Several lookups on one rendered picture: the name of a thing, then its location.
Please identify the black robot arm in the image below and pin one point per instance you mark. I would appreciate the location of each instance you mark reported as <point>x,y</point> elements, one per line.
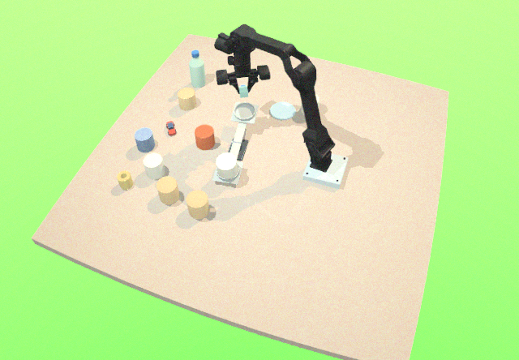
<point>242,41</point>

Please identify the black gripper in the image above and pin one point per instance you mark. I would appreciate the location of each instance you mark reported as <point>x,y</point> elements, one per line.
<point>241,70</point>

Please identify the orange cylinder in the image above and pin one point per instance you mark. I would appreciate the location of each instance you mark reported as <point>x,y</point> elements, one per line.
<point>204,137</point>

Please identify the white round dish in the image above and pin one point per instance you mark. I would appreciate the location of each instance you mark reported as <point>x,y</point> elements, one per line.
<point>283,110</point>

